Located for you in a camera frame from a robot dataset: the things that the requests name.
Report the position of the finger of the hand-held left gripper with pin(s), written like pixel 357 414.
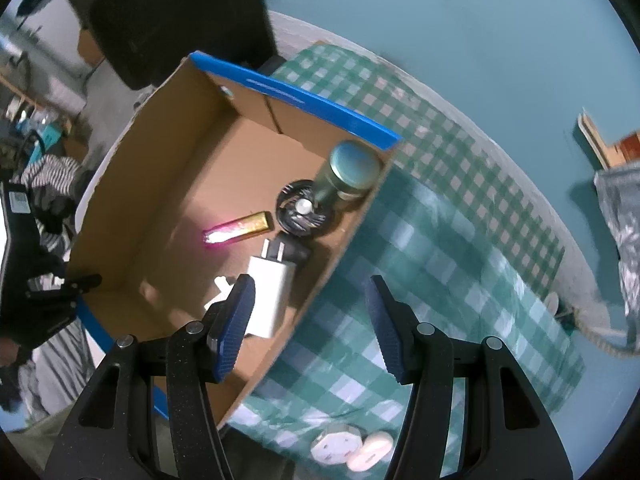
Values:
pixel 82 282

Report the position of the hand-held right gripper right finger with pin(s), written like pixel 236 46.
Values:
pixel 385 325

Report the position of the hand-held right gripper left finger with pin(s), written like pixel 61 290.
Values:
pixel 235 325

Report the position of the small white plug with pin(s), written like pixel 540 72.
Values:
pixel 220 287

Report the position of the white charger block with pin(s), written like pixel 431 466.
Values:
pixel 272 280

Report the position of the black plug adapter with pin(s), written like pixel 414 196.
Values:
pixel 297 252

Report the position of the gold and pink bar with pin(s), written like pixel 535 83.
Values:
pixel 245 225

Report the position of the cardboard box blue rim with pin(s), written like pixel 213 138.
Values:
pixel 165 200

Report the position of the green glass jar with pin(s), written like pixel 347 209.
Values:
pixel 350 165

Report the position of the striped cloth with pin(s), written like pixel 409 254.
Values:
pixel 50 172

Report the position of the green checked tablecloth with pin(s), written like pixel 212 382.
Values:
pixel 425 240

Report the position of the teal box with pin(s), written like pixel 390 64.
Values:
pixel 47 137

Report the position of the black round fan disc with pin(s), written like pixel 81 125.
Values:
pixel 295 215

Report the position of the white oval case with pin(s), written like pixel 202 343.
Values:
pixel 371 452

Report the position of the white octagonal socket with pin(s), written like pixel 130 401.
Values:
pixel 332 447

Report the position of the silver foil bag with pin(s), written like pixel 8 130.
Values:
pixel 622 210

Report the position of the dark cloth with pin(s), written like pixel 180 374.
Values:
pixel 165 15

